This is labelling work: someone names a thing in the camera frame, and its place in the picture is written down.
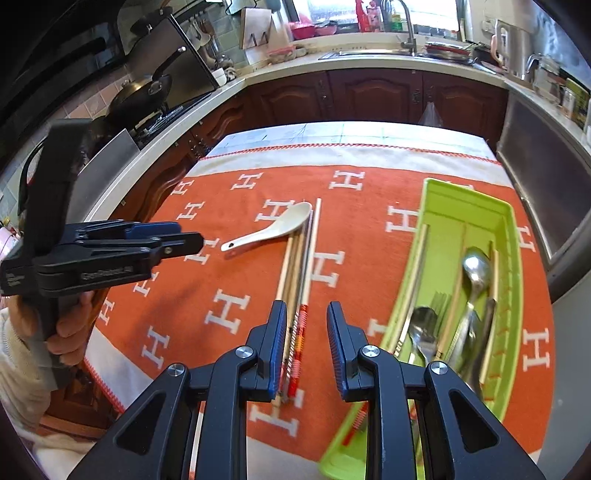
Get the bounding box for white ceramic spoon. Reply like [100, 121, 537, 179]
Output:
[221, 202, 313, 253]

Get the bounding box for grey mesh-front appliance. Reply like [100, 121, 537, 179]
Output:
[496, 95, 591, 280]

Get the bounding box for pink basin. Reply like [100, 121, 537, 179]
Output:
[291, 21, 339, 40]

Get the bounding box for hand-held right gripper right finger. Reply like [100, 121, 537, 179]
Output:
[326, 301, 548, 480]

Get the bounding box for hanging clear plastic bag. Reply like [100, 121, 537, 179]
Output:
[418, 102, 445, 128]

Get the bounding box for person's left hand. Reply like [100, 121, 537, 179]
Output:
[7, 291, 96, 370]

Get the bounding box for metal fork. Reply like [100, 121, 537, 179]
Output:
[428, 292, 467, 370]

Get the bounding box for stack of dishes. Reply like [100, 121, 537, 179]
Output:
[425, 41, 477, 62]

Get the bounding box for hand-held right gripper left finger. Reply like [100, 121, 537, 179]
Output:
[67, 300, 288, 480]

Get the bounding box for bundle of chopsticks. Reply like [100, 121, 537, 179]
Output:
[287, 198, 322, 407]

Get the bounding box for metal soup spoon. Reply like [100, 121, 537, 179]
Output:
[465, 298, 498, 403]

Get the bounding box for green plastic utensil tray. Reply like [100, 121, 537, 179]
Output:
[318, 178, 515, 478]

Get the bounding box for green label jar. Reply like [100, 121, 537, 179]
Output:
[561, 78, 591, 127]

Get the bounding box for black range hood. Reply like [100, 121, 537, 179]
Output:
[0, 0, 132, 155]

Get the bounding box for white grid-lined table cover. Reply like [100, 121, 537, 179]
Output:
[215, 121, 490, 155]

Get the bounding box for stainless steel splash panel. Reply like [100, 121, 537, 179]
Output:
[69, 129, 141, 220]

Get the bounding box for white kitchen countertop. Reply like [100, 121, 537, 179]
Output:
[85, 46, 591, 222]

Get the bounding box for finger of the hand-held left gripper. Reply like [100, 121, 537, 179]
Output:
[36, 232, 204, 296]
[58, 220, 182, 254]

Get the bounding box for small metal teaspoon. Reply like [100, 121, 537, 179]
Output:
[455, 246, 493, 365]

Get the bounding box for brown wooden kitchen cabinets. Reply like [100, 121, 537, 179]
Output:
[117, 69, 509, 232]

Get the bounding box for wooden cutting board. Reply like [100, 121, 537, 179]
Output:
[240, 7, 274, 49]

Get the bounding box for black frying pan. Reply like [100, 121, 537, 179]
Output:
[106, 46, 188, 121]

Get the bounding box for round metal spoon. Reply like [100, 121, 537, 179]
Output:
[406, 306, 440, 368]

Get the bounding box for stainless steel sink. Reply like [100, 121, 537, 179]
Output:
[318, 46, 419, 62]

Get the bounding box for gas stove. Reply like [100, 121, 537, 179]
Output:
[92, 104, 204, 144]

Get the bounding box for orange patterned blanket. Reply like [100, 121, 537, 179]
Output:
[83, 141, 555, 480]

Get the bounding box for red bottles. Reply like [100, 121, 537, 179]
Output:
[355, 0, 385, 33]

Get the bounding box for metal kitchen faucet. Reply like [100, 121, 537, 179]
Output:
[394, 0, 419, 54]

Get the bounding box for white appliance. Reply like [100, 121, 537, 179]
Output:
[538, 277, 591, 480]

